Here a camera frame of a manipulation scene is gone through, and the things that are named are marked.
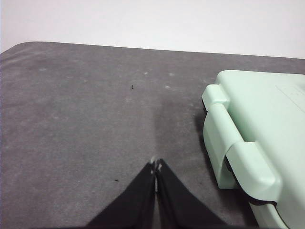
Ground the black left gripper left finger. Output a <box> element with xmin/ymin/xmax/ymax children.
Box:
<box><xmin>87</xmin><ymin>162</ymin><xmax>157</xmax><ymax>228</ymax></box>

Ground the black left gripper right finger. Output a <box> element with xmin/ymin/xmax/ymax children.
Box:
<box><xmin>155</xmin><ymin>158</ymin><xmax>227</xmax><ymax>227</ymax></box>

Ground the mint green breakfast machine base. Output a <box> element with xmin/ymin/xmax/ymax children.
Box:
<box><xmin>203</xmin><ymin>104</ymin><xmax>289</xmax><ymax>229</ymax></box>

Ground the green hinged cover, silver handle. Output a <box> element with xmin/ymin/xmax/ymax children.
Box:
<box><xmin>202</xmin><ymin>70</ymin><xmax>305</xmax><ymax>229</ymax></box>

